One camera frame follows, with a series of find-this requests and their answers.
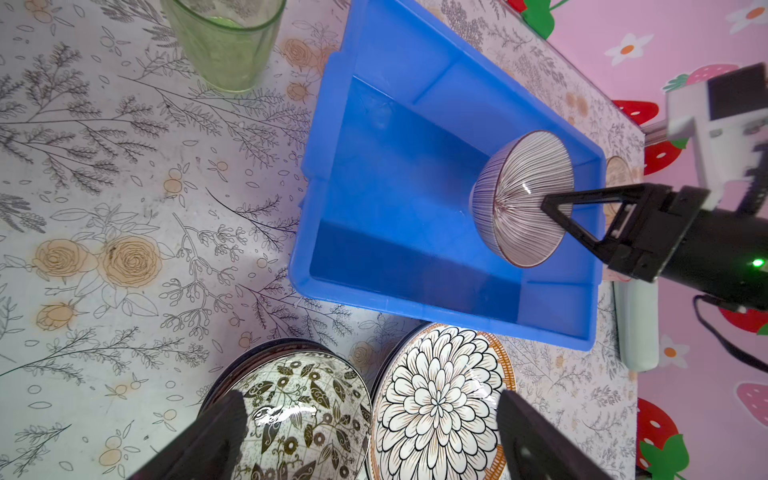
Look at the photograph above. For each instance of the green leaf patterned bowl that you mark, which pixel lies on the green leaf patterned bowl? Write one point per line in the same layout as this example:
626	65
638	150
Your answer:
308	412

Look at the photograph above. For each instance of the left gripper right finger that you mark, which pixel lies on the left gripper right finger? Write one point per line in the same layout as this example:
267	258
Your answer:
535	449

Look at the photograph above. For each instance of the grey oblong case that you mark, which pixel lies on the grey oblong case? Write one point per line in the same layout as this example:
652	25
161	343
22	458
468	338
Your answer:
637	310

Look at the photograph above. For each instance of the purple striped bowl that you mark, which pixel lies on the purple striped bowl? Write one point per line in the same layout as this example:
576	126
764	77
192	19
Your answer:
506	199

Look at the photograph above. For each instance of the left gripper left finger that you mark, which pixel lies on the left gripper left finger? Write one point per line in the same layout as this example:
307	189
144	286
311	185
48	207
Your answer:
208	449

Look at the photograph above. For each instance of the green glass cup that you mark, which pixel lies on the green glass cup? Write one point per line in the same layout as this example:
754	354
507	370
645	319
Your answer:
228	42

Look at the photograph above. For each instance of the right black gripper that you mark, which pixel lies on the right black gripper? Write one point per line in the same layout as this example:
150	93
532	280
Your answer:
647	231

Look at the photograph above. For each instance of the blue plastic bin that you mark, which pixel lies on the blue plastic bin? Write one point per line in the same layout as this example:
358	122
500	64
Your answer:
408	114

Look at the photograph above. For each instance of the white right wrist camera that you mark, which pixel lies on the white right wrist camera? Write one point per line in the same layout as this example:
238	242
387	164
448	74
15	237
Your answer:
721	118

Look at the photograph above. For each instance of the large floral patterned plate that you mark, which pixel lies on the large floral patterned plate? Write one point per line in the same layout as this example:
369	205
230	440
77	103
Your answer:
435	407

